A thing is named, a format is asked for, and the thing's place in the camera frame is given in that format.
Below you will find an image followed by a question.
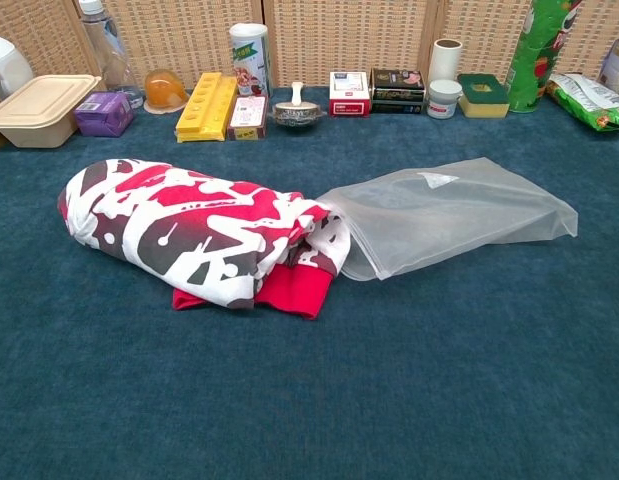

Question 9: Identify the red white black patterned garment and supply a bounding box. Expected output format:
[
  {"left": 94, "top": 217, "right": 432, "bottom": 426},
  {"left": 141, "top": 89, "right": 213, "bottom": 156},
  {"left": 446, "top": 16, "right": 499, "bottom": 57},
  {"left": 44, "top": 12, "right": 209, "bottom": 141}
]
[{"left": 57, "top": 158, "right": 351, "bottom": 321}]

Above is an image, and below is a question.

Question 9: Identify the frosted translucent plastic zip bag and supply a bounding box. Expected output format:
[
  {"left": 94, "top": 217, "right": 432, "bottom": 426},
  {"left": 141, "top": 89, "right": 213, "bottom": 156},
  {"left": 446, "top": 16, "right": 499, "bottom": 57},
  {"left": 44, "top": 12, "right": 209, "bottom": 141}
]
[{"left": 316, "top": 156, "right": 580, "bottom": 281}]

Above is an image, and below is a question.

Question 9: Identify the green snack bag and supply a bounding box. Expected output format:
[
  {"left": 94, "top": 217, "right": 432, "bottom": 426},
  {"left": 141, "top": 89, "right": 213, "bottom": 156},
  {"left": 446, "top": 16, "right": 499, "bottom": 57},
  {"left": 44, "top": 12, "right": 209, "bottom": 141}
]
[{"left": 545, "top": 72, "right": 619, "bottom": 133}]

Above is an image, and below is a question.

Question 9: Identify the dark patterned ceramic bowl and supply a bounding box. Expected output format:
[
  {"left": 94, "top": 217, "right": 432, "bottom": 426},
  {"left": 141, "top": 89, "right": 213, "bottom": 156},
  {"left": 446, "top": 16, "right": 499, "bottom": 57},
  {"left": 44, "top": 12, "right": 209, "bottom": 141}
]
[{"left": 267, "top": 102, "right": 328, "bottom": 132}]

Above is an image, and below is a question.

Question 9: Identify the dark red small box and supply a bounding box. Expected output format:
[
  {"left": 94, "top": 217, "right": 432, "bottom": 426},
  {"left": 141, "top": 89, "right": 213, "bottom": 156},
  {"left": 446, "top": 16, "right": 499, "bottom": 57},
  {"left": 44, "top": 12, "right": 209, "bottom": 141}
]
[{"left": 226, "top": 93, "right": 269, "bottom": 142}]

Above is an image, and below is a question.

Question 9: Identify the red and white box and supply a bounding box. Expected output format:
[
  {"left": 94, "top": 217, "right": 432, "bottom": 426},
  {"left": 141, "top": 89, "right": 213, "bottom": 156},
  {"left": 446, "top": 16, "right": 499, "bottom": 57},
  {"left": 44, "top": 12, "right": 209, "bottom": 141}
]
[{"left": 329, "top": 70, "right": 371, "bottom": 118}]

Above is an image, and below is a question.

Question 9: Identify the blue carpet table cover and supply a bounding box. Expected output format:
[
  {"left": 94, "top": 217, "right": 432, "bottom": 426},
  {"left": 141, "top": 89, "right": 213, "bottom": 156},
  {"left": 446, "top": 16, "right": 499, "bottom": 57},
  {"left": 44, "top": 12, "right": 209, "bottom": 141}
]
[{"left": 0, "top": 85, "right": 619, "bottom": 480}]

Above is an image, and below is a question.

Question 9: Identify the yellow plastic mould tray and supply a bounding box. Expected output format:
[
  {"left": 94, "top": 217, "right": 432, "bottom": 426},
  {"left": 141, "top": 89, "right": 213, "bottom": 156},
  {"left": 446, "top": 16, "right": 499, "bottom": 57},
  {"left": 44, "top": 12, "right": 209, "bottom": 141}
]
[{"left": 175, "top": 71, "right": 239, "bottom": 145}]

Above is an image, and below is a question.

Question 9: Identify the black printed box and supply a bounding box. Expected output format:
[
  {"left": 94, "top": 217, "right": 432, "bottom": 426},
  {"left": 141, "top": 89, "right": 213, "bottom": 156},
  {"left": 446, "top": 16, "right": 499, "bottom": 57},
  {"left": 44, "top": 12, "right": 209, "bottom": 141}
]
[{"left": 369, "top": 67, "right": 427, "bottom": 115}]

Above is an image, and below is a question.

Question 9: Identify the small white jar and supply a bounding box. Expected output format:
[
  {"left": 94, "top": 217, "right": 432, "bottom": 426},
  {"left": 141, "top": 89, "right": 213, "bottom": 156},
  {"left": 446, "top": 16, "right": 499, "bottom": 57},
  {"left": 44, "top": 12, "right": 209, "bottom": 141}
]
[{"left": 426, "top": 79, "right": 463, "bottom": 120}]

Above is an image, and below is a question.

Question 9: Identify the white printed cylindrical can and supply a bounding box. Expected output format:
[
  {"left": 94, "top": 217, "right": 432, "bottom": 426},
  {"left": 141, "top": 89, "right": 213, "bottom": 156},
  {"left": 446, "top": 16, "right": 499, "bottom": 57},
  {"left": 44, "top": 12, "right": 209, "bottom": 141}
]
[{"left": 228, "top": 22, "right": 272, "bottom": 98}]

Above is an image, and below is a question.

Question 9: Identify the woven rattan folding screen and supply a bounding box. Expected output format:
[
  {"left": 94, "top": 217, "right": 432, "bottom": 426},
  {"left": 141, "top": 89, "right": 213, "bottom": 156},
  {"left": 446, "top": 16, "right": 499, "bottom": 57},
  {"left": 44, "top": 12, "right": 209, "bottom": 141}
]
[{"left": 0, "top": 0, "right": 619, "bottom": 92}]

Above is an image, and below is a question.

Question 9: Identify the orange jelly cup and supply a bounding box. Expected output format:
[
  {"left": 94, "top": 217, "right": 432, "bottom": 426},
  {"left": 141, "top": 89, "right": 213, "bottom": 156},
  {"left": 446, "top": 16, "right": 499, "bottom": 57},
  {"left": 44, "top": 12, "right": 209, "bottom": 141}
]
[{"left": 142, "top": 68, "right": 191, "bottom": 115}]

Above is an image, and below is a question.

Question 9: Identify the white paper roll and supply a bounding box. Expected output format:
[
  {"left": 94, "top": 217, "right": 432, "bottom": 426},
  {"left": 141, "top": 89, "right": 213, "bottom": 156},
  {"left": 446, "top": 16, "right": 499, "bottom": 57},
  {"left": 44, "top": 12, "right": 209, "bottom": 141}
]
[{"left": 427, "top": 38, "right": 464, "bottom": 89}]

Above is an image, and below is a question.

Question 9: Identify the green and yellow sponge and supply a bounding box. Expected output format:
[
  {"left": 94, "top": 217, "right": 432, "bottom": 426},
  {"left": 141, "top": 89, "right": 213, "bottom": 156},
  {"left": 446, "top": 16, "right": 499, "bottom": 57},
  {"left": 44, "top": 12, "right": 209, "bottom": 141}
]
[{"left": 456, "top": 73, "right": 511, "bottom": 120}]

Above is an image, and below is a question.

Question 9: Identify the purple tissue pack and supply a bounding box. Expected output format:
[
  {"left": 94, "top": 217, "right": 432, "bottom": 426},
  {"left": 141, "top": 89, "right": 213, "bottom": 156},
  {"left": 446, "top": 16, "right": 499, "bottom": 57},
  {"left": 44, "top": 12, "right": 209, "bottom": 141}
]
[{"left": 72, "top": 91, "right": 136, "bottom": 139}]

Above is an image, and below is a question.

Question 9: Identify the clear plastic water bottle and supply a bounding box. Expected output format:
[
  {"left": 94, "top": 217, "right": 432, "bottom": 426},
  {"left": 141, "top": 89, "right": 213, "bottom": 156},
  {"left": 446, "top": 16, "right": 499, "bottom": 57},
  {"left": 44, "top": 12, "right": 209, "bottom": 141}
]
[{"left": 77, "top": 0, "right": 144, "bottom": 109}]

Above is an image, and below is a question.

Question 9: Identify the green chips tube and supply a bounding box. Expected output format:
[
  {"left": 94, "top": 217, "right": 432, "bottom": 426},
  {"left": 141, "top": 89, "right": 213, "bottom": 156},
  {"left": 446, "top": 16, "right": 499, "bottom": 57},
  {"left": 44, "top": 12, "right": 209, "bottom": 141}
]
[{"left": 506, "top": 0, "right": 585, "bottom": 114}]

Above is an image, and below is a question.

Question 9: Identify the beige lidded food container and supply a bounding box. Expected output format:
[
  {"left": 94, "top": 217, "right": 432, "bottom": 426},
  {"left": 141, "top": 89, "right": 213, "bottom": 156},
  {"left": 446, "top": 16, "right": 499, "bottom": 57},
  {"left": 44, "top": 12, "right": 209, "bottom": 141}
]
[{"left": 0, "top": 74, "right": 103, "bottom": 150}]

